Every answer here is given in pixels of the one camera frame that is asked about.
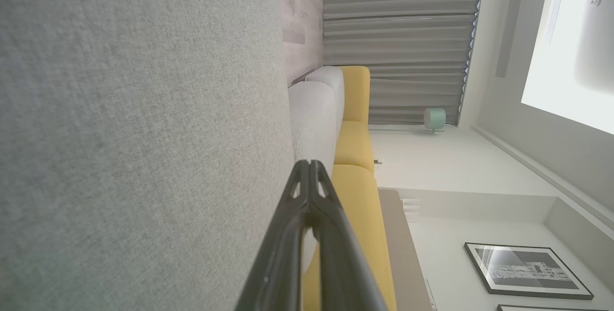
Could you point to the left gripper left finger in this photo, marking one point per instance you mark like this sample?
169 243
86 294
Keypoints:
278 263

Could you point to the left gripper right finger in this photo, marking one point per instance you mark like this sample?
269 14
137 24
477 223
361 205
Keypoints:
343 263

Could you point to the taupe sofa back panel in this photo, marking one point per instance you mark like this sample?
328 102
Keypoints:
403 263

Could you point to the mint green round lamp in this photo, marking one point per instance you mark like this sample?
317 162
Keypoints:
434 118

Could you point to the small grey sofa seat cushion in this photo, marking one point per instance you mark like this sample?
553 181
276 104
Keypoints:
331 85

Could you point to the large grey sofa seat cushion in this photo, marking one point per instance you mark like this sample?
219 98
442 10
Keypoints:
120 133

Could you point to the grey pleated curtain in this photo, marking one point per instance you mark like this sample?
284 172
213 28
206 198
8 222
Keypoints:
398 37

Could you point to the white linear ceiling vent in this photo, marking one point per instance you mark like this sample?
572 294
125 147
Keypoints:
556 4

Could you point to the small white wall outlet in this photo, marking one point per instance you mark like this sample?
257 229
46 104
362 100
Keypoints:
379 161

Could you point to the black framed wall picture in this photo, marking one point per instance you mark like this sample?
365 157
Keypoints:
527 270
551 308

